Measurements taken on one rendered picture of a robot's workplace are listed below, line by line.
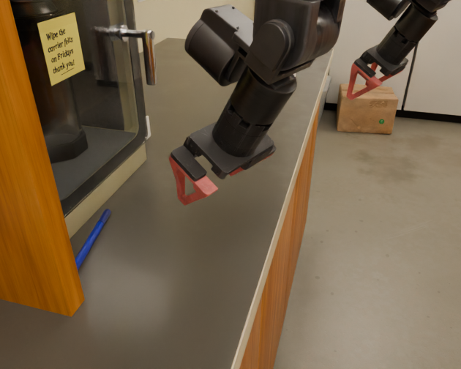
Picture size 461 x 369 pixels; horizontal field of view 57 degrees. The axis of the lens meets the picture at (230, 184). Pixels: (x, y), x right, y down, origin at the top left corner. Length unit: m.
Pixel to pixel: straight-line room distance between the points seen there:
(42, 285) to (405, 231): 2.03
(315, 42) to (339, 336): 1.48
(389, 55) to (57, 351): 0.75
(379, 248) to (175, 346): 1.78
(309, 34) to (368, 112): 2.94
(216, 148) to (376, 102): 2.85
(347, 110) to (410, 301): 1.72
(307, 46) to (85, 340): 0.40
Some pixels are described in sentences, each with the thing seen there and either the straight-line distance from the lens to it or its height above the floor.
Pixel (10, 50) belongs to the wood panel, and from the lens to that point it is 0.43.
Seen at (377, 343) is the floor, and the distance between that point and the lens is 1.80.
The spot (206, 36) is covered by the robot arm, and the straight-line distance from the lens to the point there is 0.48.
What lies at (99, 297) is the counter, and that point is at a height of 0.94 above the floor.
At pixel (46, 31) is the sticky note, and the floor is 1.24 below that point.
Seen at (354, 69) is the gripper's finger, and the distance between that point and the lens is 0.90.
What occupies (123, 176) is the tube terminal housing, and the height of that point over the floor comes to 0.95.
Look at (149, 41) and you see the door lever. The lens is 0.72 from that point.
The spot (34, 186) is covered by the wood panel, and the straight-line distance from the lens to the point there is 0.46.
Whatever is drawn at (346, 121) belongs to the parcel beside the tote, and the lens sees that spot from 3.35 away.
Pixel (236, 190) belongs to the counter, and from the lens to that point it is 0.77.
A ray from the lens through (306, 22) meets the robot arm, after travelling 0.39.
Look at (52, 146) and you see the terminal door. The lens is 0.61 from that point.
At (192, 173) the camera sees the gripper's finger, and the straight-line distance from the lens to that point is 0.49.
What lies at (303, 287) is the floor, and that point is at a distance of 1.93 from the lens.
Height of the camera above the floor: 1.35
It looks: 31 degrees down
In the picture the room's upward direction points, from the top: straight up
